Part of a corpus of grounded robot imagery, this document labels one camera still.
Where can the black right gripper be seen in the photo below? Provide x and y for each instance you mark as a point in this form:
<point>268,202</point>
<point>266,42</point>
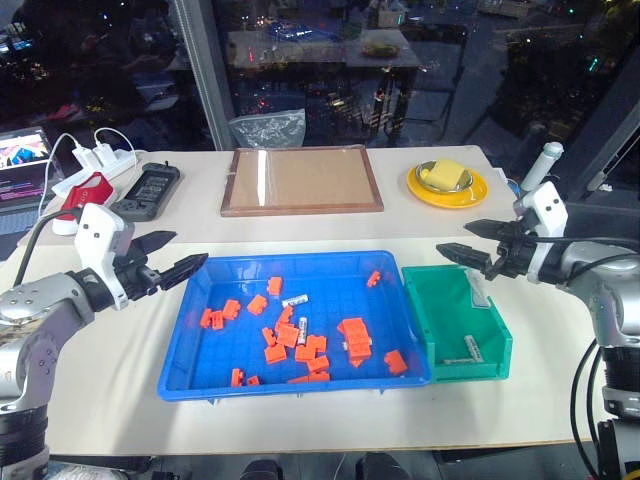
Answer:
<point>512,257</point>

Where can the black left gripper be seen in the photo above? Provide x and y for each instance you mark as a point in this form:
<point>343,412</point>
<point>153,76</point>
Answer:
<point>139,280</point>

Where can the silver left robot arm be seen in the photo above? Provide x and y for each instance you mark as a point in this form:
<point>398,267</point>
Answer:
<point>35,320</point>

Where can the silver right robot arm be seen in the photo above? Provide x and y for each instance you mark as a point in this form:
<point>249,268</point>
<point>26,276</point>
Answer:
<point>605,300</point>

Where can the yellow plate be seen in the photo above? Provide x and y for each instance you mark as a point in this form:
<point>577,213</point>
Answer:
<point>475,192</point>

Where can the black rectangular power device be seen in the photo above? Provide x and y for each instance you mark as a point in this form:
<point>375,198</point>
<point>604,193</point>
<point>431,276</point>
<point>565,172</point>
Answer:
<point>147,187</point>

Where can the green plastic bin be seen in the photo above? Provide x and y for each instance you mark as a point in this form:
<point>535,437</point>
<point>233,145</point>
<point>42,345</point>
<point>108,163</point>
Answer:
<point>450,310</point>

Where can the white cylindrical tube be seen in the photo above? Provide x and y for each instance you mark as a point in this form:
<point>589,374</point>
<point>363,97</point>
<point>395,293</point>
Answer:
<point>540,165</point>

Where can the red and white device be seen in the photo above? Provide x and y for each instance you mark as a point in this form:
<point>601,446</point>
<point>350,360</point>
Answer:
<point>82,197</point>

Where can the white power strip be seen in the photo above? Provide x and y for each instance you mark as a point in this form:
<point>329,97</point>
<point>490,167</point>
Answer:
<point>100,172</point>

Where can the white plug charger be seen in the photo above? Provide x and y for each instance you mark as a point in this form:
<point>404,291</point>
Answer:
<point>86,157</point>
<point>106,153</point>

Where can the white paper strip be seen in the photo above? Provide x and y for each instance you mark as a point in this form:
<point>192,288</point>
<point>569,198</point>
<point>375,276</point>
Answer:
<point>262,177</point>

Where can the large orange building block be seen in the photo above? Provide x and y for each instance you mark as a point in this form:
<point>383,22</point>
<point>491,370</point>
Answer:
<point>353,328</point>

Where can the clear plastic bag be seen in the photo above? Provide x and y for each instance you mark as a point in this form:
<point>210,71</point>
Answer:
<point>267,130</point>

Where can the blue plastic tray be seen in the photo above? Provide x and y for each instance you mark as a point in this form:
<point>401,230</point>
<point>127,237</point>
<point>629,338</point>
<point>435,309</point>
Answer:
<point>300,360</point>

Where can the laptop with lit screen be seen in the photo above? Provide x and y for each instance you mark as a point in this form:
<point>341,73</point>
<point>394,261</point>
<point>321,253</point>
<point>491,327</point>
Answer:
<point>20,165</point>

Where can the dark rounded shape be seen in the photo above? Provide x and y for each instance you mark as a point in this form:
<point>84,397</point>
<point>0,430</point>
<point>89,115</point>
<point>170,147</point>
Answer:
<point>263,470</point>

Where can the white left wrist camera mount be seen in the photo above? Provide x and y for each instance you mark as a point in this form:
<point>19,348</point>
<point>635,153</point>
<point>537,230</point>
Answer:
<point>100,235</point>

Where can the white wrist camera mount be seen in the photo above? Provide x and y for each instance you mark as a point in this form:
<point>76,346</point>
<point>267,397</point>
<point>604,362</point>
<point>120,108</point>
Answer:
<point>100,235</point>
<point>547,210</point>

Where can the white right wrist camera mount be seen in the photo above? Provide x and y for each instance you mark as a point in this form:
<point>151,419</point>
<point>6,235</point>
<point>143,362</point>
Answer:
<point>547,210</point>

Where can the brown wooden picture frame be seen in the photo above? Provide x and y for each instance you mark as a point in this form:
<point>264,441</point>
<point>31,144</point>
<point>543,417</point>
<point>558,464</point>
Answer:
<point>320,200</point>

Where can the grey window post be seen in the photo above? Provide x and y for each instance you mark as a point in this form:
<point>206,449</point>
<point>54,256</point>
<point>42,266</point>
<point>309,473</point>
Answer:
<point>205,75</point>

